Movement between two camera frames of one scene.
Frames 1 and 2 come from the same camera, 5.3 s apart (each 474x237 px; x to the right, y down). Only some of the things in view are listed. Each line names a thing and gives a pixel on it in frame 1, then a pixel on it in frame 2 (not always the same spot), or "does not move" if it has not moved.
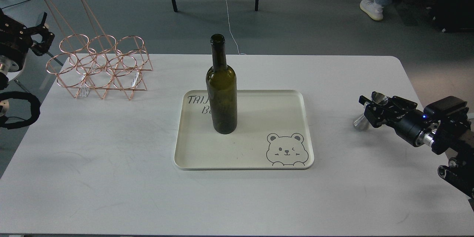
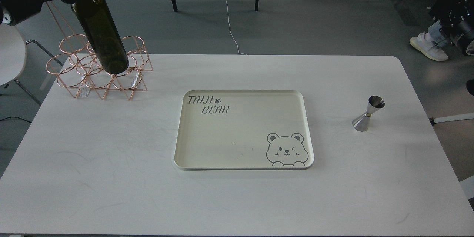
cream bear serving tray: [274, 130] does not move
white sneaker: [375, 10] → [424, 43]
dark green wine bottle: [222, 89] → [91, 10]
